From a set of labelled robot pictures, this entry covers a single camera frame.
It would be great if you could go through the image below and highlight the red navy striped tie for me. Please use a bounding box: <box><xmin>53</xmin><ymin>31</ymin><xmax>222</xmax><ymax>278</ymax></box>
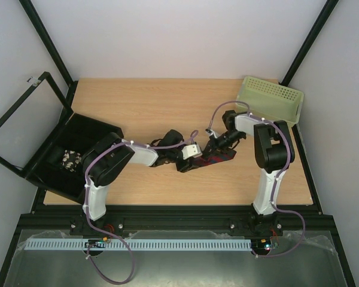
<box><xmin>193</xmin><ymin>149</ymin><xmax>236</xmax><ymax>168</ymax></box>

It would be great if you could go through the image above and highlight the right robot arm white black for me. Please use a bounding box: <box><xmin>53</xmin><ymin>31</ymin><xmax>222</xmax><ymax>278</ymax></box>
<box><xmin>206</xmin><ymin>110</ymin><xmax>295</xmax><ymax>234</ymax></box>

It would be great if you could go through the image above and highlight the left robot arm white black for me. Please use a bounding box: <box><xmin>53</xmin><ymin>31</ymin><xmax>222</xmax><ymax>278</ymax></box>
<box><xmin>82</xmin><ymin>129</ymin><xmax>202</xmax><ymax>221</ymax></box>

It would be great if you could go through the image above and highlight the light green plastic basket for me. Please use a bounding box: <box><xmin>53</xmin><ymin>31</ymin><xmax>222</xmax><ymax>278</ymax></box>
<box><xmin>236</xmin><ymin>76</ymin><xmax>304</xmax><ymax>126</ymax></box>

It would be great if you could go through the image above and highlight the black white patterned rolled tie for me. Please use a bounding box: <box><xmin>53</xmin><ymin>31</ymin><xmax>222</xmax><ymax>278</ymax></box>
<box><xmin>61</xmin><ymin>149</ymin><xmax>82</xmax><ymax>172</ymax></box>

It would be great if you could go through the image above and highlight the black divided storage box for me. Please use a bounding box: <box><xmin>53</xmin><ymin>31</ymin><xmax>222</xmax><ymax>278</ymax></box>
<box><xmin>26</xmin><ymin>114</ymin><xmax>124</xmax><ymax>204</ymax></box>

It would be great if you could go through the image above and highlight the black open box lid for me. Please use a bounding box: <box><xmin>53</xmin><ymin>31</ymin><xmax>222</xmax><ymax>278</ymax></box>
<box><xmin>0</xmin><ymin>72</ymin><xmax>74</xmax><ymax>178</ymax></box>

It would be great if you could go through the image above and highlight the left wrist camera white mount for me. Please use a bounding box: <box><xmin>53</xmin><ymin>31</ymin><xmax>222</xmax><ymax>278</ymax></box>
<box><xmin>181</xmin><ymin>143</ymin><xmax>202</xmax><ymax>160</ymax></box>

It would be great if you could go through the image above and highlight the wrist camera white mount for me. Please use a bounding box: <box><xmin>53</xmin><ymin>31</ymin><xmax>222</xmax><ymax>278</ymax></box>
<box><xmin>205</xmin><ymin>129</ymin><xmax>220</xmax><ymax>139</ymax></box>
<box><xmin>181</xmin><ymin>143</ymin><xmax>202</xmax><ymax>160</ymax></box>

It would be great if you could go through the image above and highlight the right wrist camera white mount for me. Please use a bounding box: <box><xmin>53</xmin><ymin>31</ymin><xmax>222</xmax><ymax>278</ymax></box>
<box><xmin>205</xmin><ymin>129</ymin><xmax>220</xmax><ymax>139</ymax></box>

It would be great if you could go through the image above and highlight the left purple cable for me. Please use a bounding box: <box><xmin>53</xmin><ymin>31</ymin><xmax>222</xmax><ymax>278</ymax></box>
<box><xmin>84</xmin><ymin>129</ymin><xmax>199</xmax><ymax>283</ymax></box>

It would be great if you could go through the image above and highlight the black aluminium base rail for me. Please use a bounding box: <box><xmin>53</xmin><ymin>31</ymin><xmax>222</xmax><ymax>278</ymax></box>
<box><xmin>15</xmin><ymin>205</ymin><xmax>338</xmax><ymax>238</ymax></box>

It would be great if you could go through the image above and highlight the right black frame post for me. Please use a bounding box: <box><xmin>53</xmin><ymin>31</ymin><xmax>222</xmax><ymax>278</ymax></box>
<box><xmin>280</xmin><ymin>0</ymin><xmax>339</xmax><ymax>87</ymax></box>

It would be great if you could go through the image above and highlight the black frame post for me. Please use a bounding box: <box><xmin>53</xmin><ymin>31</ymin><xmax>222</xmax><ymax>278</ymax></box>
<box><xmin>19</xmin><ymin>0</ymin><xmax>74</xmax><ymax>87</ymax></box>
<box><xmin>280</xmin><ymin>0</ymin><xmax>339</xmax><ymax>87</ymax></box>

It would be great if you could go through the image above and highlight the light blue slotted cable duct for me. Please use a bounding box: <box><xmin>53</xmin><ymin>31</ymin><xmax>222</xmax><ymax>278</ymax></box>
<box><xmin>24</xmin><ymin>239</ymin><xmax>252</xmax><ymax>252</ymax></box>

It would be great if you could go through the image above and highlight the left black frame post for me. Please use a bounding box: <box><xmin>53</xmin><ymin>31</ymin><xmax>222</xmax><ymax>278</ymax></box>
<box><xmin>19</xmin><ymin>0</ymin><xmax>74</xmax><ymax>87</ymax></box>

